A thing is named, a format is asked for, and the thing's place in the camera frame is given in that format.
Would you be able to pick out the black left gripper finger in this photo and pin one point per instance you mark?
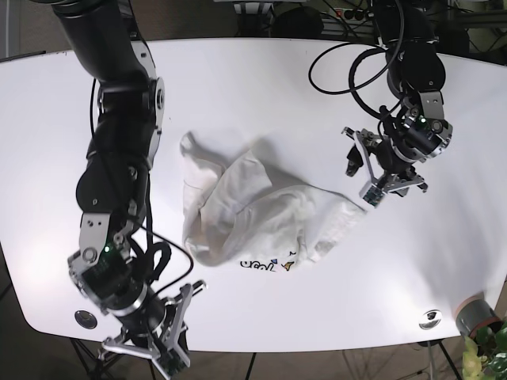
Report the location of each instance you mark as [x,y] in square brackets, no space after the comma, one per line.
[365,144]
[375,189]

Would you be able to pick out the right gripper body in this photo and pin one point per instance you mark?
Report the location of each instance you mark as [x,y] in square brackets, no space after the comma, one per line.
[121,286]

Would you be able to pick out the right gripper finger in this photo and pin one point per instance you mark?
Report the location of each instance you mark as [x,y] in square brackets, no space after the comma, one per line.
[175,357]
[156,354]

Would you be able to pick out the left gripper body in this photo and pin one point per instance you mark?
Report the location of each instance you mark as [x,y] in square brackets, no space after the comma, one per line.
[418,132]

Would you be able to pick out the white printed T-shirt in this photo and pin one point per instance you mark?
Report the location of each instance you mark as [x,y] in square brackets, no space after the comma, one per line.
[254,215]

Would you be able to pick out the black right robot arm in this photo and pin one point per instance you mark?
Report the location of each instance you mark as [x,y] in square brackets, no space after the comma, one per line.
[126,113]

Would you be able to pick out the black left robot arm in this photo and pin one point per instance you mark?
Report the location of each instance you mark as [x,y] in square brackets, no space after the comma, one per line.
[414,71]

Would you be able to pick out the left silver table grommet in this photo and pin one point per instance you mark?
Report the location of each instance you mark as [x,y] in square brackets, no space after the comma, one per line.
[85,319]

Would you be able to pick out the silver table grommet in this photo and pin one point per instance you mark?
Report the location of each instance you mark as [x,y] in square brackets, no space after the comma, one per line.
[430,319]
[85,319]

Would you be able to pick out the right silver table grommet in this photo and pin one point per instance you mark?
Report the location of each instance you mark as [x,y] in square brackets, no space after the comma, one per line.
[430,319]

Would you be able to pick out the grey plant pot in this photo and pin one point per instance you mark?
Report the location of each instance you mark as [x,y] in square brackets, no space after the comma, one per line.
[475,313]

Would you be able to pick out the green potted plant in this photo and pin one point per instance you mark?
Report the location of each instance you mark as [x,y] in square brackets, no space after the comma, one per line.
[484,357]

